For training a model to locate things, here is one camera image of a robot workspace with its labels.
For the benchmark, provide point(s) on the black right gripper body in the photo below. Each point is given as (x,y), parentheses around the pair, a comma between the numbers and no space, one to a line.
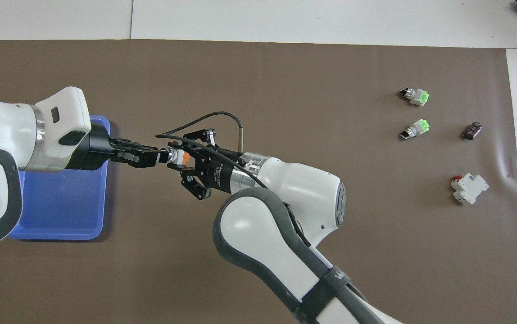
(218,171)

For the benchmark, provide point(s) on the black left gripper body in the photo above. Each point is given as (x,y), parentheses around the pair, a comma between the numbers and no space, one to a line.
(96,150)

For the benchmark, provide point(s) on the orange and white selector switch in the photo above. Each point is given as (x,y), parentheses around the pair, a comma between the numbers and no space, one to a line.
(178,156)

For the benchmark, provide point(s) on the white circuit breaker red lever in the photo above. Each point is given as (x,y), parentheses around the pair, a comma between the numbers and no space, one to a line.
(470,188)

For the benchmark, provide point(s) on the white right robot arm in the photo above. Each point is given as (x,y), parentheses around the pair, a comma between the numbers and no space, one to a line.
(299,189)

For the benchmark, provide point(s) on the blue plastic tray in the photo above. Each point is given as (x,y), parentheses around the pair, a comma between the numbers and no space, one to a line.
(60,202)

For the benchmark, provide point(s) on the brown paper table mat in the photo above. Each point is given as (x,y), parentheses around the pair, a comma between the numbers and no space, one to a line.
(375,247)

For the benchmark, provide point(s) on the small dark terminal block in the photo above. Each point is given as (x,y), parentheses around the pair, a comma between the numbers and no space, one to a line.
(472,130)

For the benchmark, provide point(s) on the green and white selector switch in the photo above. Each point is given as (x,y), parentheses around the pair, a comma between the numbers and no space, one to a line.
(416,96)
(416,129)

